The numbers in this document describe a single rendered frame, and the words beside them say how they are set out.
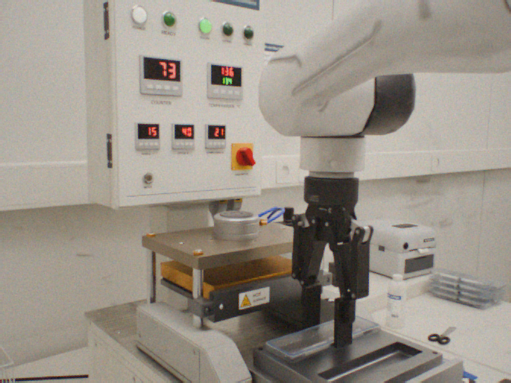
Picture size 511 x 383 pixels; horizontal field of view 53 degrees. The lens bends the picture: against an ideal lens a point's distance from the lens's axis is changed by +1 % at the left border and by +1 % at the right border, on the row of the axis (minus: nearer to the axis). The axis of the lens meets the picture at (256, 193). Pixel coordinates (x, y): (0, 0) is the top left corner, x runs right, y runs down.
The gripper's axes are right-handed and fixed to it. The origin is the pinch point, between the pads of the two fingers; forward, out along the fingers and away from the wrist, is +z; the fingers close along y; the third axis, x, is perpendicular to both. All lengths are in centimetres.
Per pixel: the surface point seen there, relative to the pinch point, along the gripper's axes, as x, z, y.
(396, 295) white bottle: 63, 18, -33
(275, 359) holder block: -9.9, 3.5, 0.4
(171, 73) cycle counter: -6.1, -36.2, -33.8
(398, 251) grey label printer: 88, 13, -51
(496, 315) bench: 96, 28, -22
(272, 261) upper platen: 6.0, -3.0, -19.1
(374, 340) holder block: 5.6, 3.5, 4.2
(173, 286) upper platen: -10.5, 0.1, -25.5
